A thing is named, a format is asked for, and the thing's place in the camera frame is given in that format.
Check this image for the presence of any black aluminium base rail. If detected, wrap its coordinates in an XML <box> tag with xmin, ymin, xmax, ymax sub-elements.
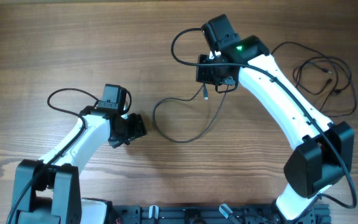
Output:
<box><xmin>104</xmin><ymin>203</ymin><xmax>332</xmax><ymax>224</ymax></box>

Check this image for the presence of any thin black cable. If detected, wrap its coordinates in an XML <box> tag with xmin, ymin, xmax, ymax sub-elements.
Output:
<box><xmin>270</xmin><ymin>41</ymin><xmax>338</xmax><ymax>113</ymax></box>

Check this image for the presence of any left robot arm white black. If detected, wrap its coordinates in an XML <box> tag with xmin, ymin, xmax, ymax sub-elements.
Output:
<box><xmin>6</xmin><ymin>84</ymin><xmax>147</xmax><ymax>223</ymax></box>

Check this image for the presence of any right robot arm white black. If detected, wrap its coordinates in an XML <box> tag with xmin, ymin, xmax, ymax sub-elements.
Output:
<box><xmin>196</xmin><ymin>14</ymin><xmax>355</xmax><ymax>223</ymax></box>

